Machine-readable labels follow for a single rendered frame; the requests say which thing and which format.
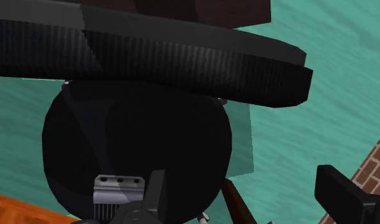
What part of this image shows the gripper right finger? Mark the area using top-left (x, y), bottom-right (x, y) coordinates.
top-left (314, 164), bottom-right (380, 224)

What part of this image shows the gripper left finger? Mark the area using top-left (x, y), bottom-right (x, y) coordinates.
top-left (114, 169), bottom-right (167, 224)

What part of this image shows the silver ribbed metal block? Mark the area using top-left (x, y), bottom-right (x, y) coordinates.
top-left (93, 174), bottom-right (146, 221)

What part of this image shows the black round object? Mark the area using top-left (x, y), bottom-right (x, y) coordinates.
top-left (41, 80), bottom-right (233, 224)

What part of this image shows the brown wooden bar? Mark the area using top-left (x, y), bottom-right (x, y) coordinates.
top-left (220, 178), bottom-right (258, 224)

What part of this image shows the orange wooden table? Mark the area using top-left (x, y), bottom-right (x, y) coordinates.
top-left (0, 191), bottom-right (80, 224)

